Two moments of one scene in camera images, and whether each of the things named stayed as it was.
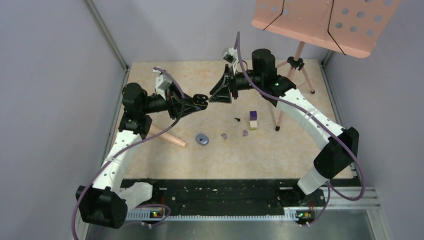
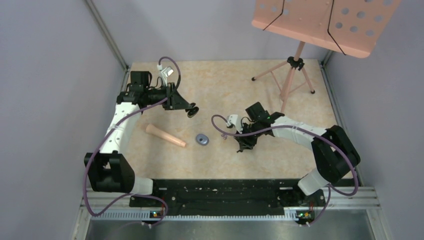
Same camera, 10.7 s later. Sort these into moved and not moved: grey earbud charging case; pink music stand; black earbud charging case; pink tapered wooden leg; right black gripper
Moved: right black gripper; black earbud charging case
Not moved: pink music stand; pink tapered wooden leg; grey earbud charging case
